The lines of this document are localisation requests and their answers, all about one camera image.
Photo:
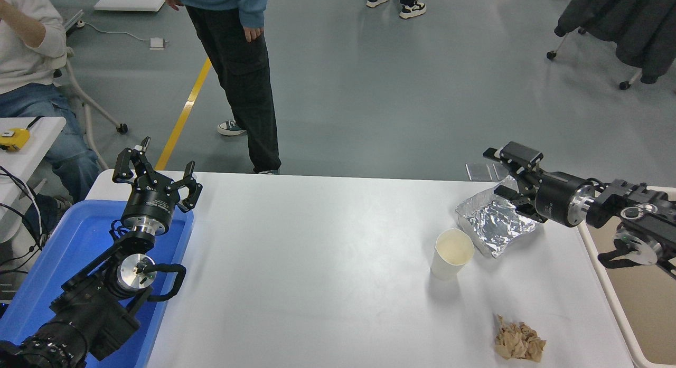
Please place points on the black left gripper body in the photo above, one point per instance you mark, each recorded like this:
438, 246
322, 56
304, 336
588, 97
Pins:
150, 204

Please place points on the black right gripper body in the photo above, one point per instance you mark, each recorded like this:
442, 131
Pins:
554, 199

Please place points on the white paper cup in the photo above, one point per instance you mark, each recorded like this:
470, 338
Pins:
446, 265

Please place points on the person's forearm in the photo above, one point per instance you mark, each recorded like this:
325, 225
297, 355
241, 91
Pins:
21, 22

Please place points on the crumpled tan paper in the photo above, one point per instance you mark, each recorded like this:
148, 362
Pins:
517, 342

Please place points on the metal floor plate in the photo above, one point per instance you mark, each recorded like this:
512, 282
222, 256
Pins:
477, 173
500, 173

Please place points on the crumpled foil tray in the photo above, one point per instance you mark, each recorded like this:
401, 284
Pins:
491, 225

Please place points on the blue plastic tray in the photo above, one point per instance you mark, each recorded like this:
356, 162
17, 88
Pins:
79, 236

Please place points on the white wheeled chair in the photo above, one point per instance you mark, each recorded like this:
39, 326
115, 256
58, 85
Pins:
87, 101

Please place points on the white side table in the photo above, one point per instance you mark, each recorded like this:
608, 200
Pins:
31, 157

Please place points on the person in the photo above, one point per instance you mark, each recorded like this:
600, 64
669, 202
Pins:
243, 77
412, 9
31, 62

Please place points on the white power adapter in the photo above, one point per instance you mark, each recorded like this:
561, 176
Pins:
158, 43

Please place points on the yellow tape measure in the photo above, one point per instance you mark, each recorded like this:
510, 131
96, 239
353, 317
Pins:
13, 140

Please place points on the large pale bin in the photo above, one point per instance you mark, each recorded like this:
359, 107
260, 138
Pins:
644, 315

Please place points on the grey flat board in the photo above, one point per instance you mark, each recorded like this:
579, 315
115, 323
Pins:
74, 18

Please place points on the dark coat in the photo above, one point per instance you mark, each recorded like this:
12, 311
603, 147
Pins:
628, 19

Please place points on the wheeled chair frame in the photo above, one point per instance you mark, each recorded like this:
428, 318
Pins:
561, 45

